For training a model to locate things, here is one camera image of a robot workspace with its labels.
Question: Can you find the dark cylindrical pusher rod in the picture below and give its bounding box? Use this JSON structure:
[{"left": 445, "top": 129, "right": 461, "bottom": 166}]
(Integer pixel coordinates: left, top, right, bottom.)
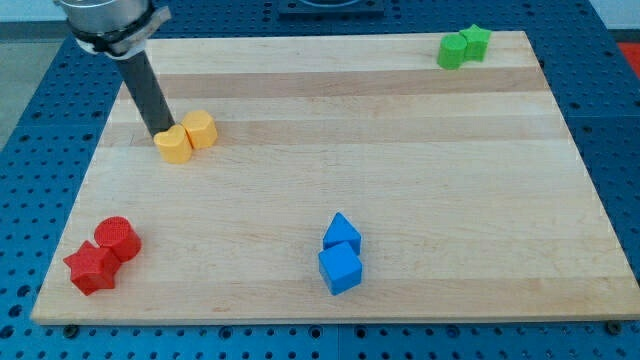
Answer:
[{"left": 116, "top": 51, "right": 175, "bottom": 137}]

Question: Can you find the yellow heart block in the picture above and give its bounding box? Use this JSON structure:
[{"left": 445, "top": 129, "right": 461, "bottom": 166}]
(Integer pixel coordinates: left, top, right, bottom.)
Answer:
[{"left": 153, "top": 124, "right": 193, "bottom": 164}]

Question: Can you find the wooden board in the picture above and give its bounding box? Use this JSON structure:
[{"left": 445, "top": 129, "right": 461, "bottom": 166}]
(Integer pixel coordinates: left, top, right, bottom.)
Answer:
[{"left": 31, "top": 31, "right": 639, "bottom": 325}]

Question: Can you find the yellow hexagon block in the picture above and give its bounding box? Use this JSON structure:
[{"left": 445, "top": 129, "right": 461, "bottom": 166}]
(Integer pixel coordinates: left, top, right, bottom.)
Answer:
[{"left": 181, "top": 110, "right": 218, "bottom": 149}]

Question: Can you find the red cylinder block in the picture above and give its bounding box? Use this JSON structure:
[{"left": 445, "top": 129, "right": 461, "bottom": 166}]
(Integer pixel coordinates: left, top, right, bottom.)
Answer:
[{"left": 94, "top": 216, "right": 142, "bottom": 262}]

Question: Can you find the red star block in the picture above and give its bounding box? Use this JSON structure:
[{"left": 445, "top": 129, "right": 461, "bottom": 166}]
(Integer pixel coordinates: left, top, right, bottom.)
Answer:
[{"left": 63, "top": 241, "right": 122, "bottom": 296}]

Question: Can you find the blue triangle block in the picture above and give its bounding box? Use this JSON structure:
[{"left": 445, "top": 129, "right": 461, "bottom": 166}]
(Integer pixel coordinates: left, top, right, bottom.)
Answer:
[{"left": 322, "top": 212, "right": 362, "bottom": 255}]

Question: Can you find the blue cube block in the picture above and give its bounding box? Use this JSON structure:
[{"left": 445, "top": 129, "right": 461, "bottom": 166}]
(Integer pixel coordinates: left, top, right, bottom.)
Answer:
[{"left": 318, "top": 243, "right": 363, "bottom": 296}]

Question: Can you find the green cylinder block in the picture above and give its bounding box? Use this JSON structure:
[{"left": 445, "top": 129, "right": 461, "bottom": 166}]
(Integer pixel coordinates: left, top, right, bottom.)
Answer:
[{"left": 437, "top": 34, "right": 467, "bottom": 70}]

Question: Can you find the green star block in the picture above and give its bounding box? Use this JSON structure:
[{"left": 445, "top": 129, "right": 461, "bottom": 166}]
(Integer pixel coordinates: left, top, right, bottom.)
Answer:
[{"left": 459, "top": 24, "right": 492, "bottom": 62}]

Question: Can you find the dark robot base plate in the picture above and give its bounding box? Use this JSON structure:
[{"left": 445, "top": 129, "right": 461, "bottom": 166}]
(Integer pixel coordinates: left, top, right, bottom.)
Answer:
[{"left": 275, "top": 0, "right": 386, "bottom": 18}]

